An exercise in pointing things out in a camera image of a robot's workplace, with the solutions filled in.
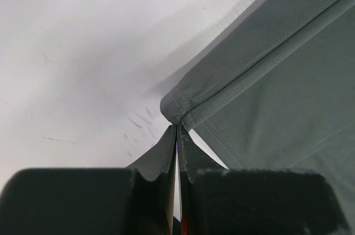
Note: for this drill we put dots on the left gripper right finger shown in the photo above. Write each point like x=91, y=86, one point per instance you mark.
x=203, y=190

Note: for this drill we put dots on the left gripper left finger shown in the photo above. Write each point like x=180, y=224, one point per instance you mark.
x=152, y=201

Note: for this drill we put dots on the dark grey t shirt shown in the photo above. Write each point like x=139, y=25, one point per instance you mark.
x=278, y=91

